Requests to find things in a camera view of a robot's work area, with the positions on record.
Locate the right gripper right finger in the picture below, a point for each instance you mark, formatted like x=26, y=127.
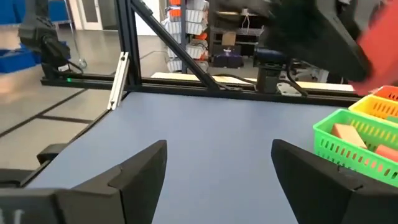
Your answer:
x=326, y=199

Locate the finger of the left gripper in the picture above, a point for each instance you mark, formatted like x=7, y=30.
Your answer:
x=317, y=37

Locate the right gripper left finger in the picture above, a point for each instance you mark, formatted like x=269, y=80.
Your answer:
x=93, y=202

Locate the green cube block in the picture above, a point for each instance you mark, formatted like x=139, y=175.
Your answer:
x=393, y=119

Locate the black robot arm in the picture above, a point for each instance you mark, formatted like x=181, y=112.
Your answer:
x=43, y=34

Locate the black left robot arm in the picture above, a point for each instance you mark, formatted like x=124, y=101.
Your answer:
x=269, y=77

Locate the green plastic basket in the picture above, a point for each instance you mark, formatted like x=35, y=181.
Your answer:
x=321, y=133

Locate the yellow plastic basket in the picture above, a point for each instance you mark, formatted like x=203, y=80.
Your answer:
x=370, y=101

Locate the cardboard box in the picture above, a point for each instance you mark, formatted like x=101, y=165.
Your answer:
x=228, y=39

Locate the orange plastic basket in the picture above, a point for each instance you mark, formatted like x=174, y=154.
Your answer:
x=388, y=91

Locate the shelf with white bins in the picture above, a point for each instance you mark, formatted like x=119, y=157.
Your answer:
x=192, y=28

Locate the blue storage bin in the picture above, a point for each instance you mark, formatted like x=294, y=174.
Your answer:
x=9, y=12
x=15, y=60

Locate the silver aluminium bracket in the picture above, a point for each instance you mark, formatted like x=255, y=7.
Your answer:
x=118, y=81

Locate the black table frame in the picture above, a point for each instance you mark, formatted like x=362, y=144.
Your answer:
x=127, y=46

